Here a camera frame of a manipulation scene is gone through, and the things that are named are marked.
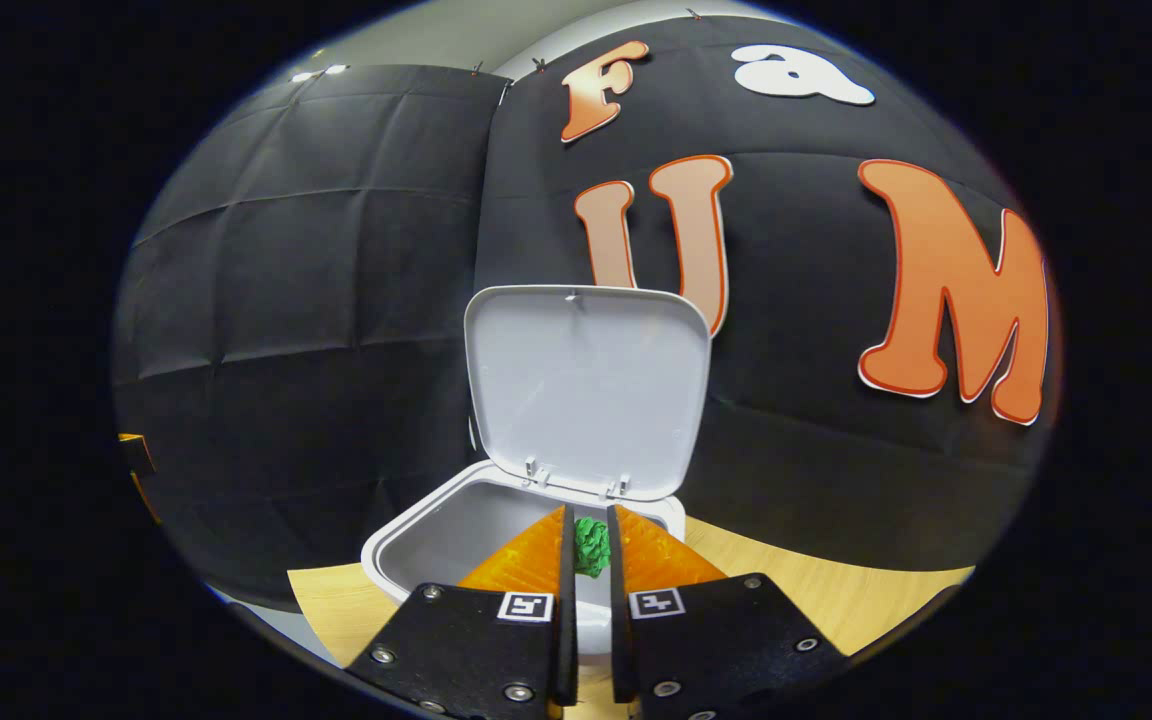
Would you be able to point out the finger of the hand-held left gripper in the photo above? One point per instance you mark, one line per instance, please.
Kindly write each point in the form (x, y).
(141, 455)

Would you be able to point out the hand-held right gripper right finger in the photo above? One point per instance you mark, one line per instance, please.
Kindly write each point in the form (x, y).
(619, 640)

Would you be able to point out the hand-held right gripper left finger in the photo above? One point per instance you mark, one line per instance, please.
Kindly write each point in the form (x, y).
(566, 640)

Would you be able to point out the green paper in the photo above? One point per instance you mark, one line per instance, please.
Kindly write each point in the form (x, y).
(591, 545)

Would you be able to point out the white desktop garbage bin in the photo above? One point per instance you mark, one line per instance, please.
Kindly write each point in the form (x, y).
(586, 390)

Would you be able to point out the wooden desktop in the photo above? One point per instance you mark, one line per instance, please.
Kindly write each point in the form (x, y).
(836, 600)

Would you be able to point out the black backdrop cloth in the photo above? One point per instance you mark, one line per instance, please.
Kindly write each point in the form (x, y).
(336, 300)

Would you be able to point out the ceiling light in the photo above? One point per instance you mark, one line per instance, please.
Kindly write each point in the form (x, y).
(321, 72)

